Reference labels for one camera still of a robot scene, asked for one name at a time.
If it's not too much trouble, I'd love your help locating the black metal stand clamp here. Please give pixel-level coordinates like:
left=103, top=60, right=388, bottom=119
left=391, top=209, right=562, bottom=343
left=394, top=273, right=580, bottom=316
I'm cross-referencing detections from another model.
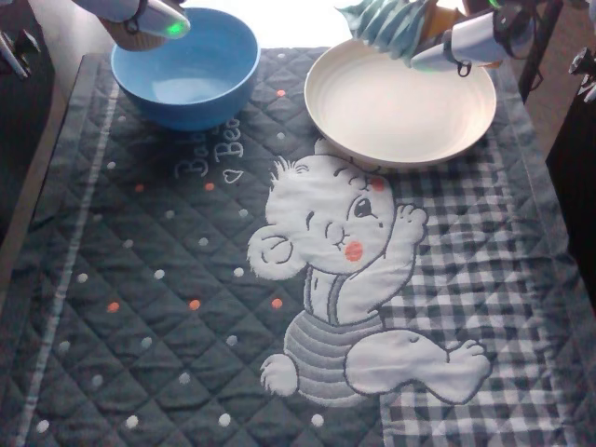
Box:
left=0, top=27, right=44, bottom=81
left=566, top=45, right=596, bottom=104

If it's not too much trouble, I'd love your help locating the brown toy cupcake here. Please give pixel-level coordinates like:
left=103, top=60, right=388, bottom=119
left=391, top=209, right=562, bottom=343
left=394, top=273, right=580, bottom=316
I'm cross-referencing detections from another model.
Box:
left=102, top=16, right=169, bottom=53

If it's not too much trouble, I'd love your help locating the blue bowl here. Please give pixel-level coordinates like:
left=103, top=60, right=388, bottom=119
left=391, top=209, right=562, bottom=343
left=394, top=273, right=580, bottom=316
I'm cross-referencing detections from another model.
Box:
left=110, top=7, right=261, bottom=132

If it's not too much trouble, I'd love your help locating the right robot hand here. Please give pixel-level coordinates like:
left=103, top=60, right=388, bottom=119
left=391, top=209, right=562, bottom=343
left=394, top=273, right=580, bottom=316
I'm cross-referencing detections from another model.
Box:
left=411, top=0, right=508, bottom=72

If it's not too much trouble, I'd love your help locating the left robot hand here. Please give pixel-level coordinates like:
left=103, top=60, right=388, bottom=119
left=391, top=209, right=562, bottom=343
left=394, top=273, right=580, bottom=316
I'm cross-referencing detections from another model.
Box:
left=69, top=0, right=193, bottom=41

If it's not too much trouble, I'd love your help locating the mint toy ice cream cone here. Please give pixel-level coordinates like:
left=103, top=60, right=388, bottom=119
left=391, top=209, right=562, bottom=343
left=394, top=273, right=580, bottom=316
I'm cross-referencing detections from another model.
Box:
left=333, top=0, right=463, bottom=67

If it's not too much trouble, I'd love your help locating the black stand pole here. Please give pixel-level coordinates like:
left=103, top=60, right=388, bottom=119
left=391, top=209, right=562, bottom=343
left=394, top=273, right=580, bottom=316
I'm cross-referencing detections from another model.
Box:
left=518, top=0, right=565, bottom=102

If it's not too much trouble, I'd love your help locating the white round plate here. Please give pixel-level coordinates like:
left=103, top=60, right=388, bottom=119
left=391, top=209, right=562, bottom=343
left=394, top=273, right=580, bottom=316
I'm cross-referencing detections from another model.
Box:
left=304, top=37, right=498, bottom=172

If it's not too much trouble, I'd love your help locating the grey quilt with printed bear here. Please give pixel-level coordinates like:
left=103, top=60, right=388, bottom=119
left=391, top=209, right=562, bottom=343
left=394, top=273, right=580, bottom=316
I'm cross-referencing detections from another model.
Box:
left=0, top=46, right=596, bottom=447

